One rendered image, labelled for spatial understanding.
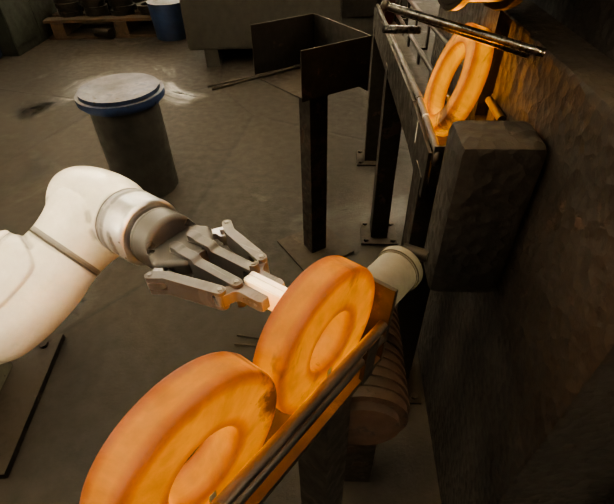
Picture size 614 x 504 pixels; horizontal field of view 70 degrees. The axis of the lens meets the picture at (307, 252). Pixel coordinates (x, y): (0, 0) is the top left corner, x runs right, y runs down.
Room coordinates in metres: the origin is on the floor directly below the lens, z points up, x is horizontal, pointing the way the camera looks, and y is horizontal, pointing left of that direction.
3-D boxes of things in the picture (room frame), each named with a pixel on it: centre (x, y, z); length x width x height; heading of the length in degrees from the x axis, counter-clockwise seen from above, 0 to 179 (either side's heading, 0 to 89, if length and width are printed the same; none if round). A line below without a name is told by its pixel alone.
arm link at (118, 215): (0.45, 0.21, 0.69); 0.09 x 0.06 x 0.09; 141
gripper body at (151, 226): (0.40, 0.15, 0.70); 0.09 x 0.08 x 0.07; 51
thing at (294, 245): (1.21, -0.02, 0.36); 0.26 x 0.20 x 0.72; 31
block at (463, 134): (0.48, -0.23, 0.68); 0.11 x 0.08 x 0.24; 86
